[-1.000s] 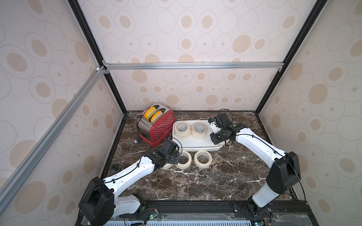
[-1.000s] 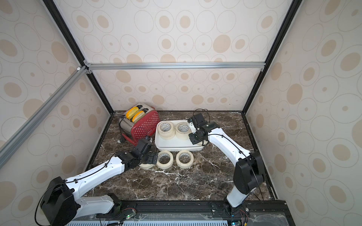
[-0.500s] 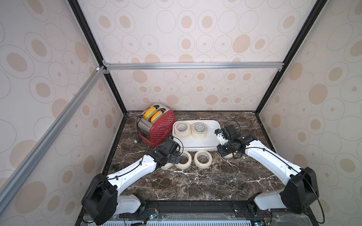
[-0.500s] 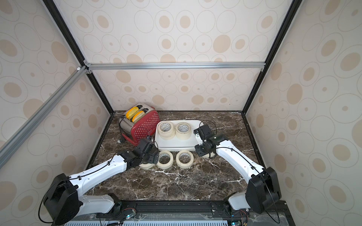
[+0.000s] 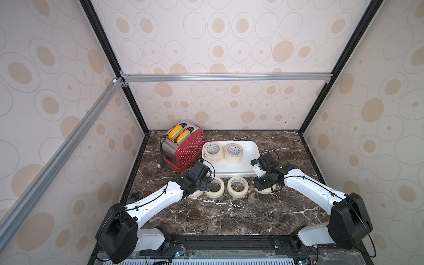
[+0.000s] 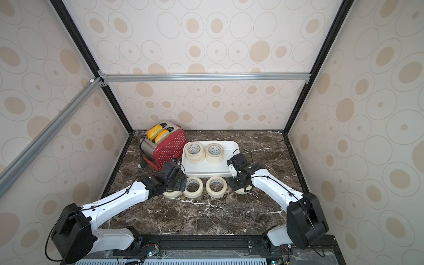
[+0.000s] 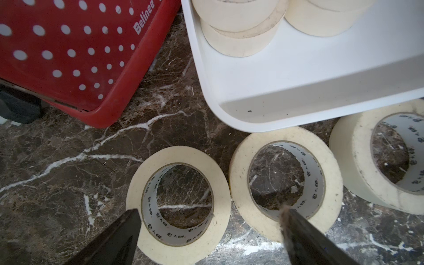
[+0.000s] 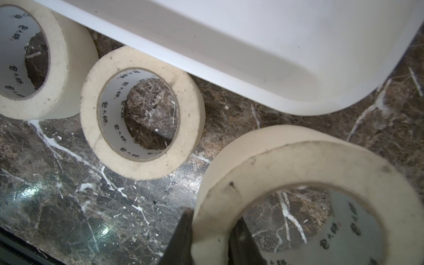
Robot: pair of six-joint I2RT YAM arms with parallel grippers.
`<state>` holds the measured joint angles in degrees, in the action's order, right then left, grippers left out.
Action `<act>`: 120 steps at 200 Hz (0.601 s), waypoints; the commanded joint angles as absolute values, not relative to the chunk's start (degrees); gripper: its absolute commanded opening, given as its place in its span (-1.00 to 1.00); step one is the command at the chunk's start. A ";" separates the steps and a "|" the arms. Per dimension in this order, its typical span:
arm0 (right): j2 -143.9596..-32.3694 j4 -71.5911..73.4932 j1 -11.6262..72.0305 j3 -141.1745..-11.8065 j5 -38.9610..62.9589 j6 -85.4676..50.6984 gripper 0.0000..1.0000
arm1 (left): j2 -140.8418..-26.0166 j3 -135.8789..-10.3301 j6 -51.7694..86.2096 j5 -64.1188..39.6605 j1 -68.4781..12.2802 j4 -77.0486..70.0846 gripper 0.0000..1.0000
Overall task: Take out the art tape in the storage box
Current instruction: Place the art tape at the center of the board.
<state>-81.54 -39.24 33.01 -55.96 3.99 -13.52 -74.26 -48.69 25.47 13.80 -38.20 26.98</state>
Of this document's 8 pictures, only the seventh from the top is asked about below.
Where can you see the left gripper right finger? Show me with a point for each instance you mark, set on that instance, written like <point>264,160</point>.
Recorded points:
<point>305,244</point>

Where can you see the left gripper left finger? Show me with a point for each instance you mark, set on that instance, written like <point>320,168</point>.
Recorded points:
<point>116,245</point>

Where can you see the masking tape roll five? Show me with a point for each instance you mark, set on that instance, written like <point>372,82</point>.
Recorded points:
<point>159,240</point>

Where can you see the masking tape roll three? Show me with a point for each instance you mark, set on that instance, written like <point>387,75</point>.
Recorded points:
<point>322,196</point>

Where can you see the masking tape roll four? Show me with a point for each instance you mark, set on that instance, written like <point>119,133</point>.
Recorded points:
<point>351,144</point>

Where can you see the white plastic storage box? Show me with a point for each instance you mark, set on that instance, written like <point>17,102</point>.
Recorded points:
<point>299,79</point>

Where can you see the masking tape roll one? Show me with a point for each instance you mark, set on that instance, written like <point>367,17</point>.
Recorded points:
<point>241,18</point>

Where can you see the masking tape roll six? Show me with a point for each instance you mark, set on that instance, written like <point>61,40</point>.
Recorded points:
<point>240,44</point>

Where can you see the masking tape roll two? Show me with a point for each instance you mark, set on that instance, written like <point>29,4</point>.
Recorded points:
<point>325,18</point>

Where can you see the red polka-dot toaster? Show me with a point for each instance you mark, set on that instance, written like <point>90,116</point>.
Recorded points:
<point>85,58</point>

